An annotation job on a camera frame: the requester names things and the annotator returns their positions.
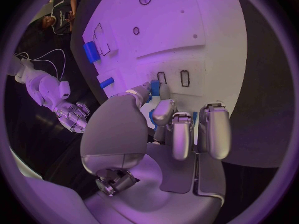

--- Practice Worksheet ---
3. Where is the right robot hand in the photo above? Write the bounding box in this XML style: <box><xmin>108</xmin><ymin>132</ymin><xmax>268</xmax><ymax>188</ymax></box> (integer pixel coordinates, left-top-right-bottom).
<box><xmin>54</xmin><ymin>102</ymin><xmax>91</xmax><ymax>134</ymax></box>

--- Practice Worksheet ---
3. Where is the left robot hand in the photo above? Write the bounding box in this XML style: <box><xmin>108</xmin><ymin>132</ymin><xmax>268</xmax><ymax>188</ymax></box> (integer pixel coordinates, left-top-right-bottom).
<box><xmin>80</xmin><ymin>81</ymin><xmax>233</xmax><ymax>224</ymax></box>

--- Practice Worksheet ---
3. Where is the blue plug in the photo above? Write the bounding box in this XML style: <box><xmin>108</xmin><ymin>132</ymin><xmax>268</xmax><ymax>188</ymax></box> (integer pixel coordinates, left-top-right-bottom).
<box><xmin>146</xmin><ymin>79</ymin><xmax>161</xmax><ymax>104</ymax></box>

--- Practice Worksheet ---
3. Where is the white task board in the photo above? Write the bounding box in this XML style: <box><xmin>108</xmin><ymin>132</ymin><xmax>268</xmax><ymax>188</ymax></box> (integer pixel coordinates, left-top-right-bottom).
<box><xmin>82</xmin><ymin>0</ymin><xmax>249</xmax><ymax>135</ymax></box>

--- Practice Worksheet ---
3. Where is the blue peg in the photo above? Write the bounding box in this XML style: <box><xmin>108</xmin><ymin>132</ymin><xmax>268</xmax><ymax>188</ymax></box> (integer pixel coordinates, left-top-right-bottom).
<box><xmin>99</xmin><ymin>77</ymin><xmax>116</xmax><ymax>89</ymax></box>

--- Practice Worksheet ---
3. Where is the blue cylinder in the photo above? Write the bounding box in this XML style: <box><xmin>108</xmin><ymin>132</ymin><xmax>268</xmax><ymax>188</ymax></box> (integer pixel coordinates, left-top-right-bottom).
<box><xmin>83</xmin><ymin>41</ymin><xmax>102</xmax><ymax>64</ymax></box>

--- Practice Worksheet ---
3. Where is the person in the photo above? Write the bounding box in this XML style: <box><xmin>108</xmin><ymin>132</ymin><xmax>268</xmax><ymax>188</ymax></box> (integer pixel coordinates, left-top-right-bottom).
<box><xmin>41</xmin><ymin>0</ymin><xmax>83</xmax><ymax>36</ymax></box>

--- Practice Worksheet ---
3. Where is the white cable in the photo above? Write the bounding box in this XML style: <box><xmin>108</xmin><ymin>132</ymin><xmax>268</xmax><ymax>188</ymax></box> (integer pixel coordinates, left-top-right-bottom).
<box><xmin>13</xmin><ymin>48</ymin><xmax>67</xmax><ymax>81</ymax></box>
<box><xmin>13</xmin><ymin>52</ymin><xmax>59</xmax><ymax>78</ymax></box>

